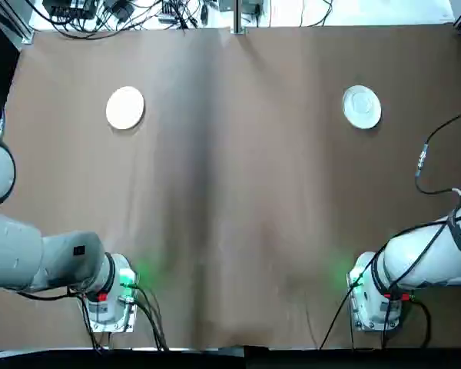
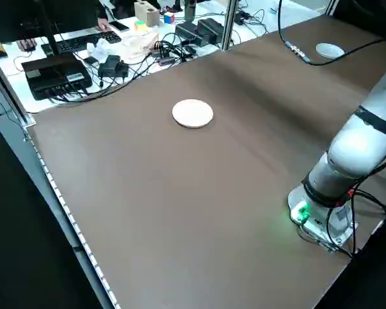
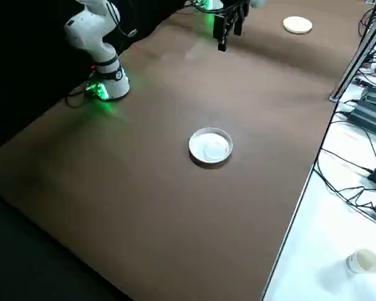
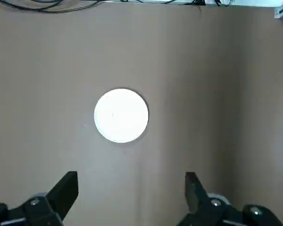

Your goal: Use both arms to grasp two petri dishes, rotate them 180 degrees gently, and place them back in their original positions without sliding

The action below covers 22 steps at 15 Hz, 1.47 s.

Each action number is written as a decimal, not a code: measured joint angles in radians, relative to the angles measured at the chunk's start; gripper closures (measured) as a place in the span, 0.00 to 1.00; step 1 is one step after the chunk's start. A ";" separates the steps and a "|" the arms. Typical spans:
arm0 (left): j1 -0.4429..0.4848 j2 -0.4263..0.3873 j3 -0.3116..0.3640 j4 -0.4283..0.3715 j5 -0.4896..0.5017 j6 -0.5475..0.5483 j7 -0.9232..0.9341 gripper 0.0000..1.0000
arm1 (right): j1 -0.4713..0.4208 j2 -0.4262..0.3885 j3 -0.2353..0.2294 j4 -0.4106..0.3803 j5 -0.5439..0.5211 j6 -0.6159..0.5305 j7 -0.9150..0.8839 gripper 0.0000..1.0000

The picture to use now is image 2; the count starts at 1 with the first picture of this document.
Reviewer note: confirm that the black power adapter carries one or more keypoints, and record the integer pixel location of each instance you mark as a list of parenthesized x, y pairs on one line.
[(111, 66)]

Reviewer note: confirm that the aluminium centre post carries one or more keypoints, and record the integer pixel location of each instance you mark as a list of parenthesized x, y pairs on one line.
[(228, 25)]

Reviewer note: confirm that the aluminium table edge rail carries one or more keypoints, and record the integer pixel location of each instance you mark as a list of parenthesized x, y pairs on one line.
[(56, 206)]

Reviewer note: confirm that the white ceramic saucer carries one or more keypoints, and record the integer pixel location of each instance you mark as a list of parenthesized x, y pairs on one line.
[(329, 51), (192, 113)]

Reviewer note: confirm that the wooden block with holes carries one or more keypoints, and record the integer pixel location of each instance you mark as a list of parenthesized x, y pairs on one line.
[(148, 14)]

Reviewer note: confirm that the yellow green cube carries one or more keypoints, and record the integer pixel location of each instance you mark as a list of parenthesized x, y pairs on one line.
[(140, 25)]

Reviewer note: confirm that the black computer monitor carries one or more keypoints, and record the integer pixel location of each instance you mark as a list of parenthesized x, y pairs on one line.
[(19, 19)]

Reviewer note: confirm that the beige cloth bag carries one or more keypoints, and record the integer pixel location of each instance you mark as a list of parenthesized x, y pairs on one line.
[(138, 43)]

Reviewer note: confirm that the crumpled white tissue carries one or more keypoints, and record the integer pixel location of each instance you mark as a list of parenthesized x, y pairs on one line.
[(99, 48)]

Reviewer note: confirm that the dark cylinder bottle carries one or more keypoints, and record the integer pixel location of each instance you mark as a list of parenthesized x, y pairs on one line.
[(190, 9)]

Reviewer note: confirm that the black smartphone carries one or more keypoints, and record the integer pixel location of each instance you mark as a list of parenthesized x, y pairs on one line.
[(119, 25)]

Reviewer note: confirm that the black dock box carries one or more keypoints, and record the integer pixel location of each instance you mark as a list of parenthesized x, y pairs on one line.
[(51, 80)]

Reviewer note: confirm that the colourful puzzle cube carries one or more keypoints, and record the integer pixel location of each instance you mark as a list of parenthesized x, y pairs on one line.
[(169, 17)]

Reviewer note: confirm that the black keyboard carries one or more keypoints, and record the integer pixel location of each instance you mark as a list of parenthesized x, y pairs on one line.
[(83, 42)]

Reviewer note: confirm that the black charger box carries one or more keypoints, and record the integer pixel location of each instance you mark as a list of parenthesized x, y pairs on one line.
[(188, 32), (210, 27)]

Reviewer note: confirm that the aluminium frame post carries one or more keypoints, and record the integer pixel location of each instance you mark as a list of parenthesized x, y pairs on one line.
[(330, 6)]

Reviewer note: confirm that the black plug adapter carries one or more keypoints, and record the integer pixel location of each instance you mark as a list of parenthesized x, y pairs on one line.
[(240, 16)]

